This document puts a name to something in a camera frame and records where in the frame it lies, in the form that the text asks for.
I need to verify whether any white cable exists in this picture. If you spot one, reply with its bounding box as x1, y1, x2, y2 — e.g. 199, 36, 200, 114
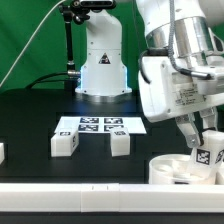
0, 0, 68, 88

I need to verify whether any white paper marker sheet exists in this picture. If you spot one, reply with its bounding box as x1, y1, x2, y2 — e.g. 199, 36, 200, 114
55, 116, 146, 134

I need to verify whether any black cable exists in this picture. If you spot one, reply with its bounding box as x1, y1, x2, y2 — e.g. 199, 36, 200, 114
25, 72, 81, 90

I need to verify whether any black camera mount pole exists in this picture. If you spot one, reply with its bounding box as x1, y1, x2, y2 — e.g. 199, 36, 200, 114
59, 3, 80, 94

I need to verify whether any white round stool seat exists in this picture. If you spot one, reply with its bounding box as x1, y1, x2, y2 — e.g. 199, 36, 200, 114
148, 154, 222, 185

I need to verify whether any white front rail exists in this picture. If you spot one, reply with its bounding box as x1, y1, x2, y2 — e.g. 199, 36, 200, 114
0, 183, 224, 213

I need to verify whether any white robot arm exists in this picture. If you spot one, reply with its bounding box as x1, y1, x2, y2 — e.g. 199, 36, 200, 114
77, 0, 224, 148

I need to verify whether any white left block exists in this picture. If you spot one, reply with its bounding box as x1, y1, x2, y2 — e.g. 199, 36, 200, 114
0, 143, 5, 165

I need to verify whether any black camera on mount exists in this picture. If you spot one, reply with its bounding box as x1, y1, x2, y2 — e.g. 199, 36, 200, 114
72, 0, 116, 10

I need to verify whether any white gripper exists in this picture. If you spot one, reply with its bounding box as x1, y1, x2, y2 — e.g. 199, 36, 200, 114
138, 57, 224, 148

